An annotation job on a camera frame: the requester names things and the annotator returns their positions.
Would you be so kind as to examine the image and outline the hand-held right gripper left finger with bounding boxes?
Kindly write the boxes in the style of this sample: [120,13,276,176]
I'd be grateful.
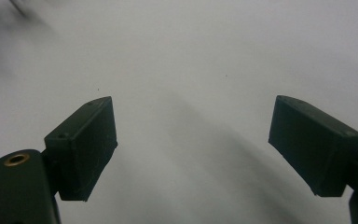
[43,95,119,203]

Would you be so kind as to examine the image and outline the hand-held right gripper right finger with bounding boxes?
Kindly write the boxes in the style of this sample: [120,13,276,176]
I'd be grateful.
[268,94,358,198]

